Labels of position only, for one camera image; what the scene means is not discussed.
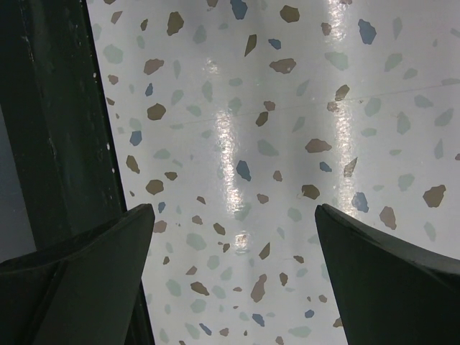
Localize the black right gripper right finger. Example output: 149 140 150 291
315 204 459 344

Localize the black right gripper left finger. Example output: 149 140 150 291
1 204 155 344

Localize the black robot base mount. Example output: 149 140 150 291
0 0 155 345

